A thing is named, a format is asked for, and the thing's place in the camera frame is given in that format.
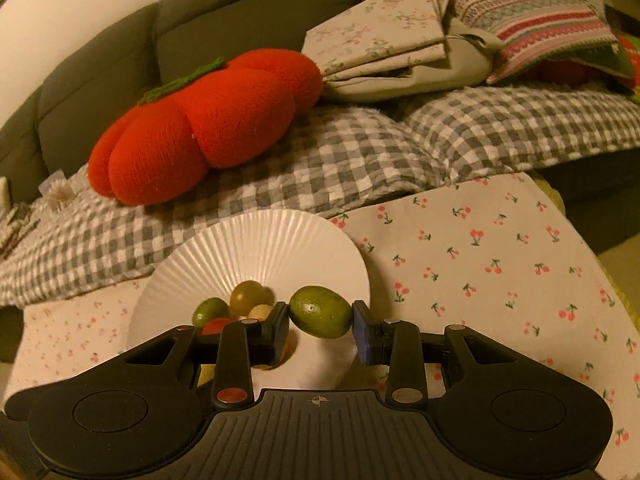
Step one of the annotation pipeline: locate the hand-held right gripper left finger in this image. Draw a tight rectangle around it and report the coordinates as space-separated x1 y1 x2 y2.
112 302 292 411

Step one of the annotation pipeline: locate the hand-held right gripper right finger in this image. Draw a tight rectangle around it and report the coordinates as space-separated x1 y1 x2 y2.
352 301 556 408

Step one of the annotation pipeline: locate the small orange tangerine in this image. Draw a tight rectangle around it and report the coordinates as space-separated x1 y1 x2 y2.
279 332 301 367

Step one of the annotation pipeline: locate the green oval fruit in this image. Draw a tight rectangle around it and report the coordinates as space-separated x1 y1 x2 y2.
288 286 353 339

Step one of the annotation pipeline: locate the olive green round fruit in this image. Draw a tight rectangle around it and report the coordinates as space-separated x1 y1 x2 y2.
229 281 275 313

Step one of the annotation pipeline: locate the green and red tomato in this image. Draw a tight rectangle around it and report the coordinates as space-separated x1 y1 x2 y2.
192 297 231 326

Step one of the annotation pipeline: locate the white ribbed plate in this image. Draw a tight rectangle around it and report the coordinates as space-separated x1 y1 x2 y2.
129 210 372 391

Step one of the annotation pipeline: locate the cherry print tablecloth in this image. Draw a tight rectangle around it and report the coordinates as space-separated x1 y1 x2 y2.
10 172 640 480

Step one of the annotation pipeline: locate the grey checked blanket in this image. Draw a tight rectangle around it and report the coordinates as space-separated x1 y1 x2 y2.
0 82 640 306

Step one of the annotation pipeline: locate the red tomato shaped cushion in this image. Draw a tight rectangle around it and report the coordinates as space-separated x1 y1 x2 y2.
88 49 323 206

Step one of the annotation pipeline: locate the clear toothpick holder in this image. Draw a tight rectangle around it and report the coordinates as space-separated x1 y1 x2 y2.
39 170 68 211

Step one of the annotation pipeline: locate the plain beige folded cloth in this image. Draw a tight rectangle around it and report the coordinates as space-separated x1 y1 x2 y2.
320 27 506 106

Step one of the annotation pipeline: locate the floral patterned cloth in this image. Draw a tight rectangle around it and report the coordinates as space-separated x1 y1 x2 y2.
0 202 38 261

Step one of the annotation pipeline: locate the dark green sofa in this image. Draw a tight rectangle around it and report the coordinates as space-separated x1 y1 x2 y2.
0 0 640 363

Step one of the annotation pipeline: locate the folded floral beige sheet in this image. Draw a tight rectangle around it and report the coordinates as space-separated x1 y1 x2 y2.
301 0 453 83

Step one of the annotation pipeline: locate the striped pink cushion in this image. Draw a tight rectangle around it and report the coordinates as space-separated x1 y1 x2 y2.
447 0 626 86

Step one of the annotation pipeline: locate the red and green cushion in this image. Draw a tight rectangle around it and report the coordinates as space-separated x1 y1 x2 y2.
525 32 640 106

